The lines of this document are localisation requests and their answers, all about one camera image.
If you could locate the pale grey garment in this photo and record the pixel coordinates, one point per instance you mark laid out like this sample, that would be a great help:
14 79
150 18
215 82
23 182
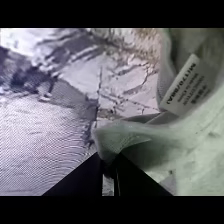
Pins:
186 143

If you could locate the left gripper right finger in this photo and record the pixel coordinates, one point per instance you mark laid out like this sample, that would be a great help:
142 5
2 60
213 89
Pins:
136 181

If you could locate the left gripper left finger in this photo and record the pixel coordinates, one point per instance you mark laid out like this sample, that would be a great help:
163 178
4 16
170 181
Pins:
83 181

